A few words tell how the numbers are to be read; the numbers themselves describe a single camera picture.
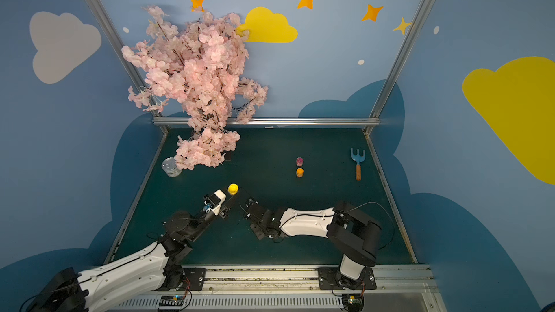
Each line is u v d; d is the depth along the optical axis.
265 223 0.65
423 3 0.76
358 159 1.08
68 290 0.45
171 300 0.73
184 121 0.86
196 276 0.75
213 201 0.58
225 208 0.66
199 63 0.70
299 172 1.01
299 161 1.04
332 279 0.75
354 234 0.45
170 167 0.99
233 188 0.70
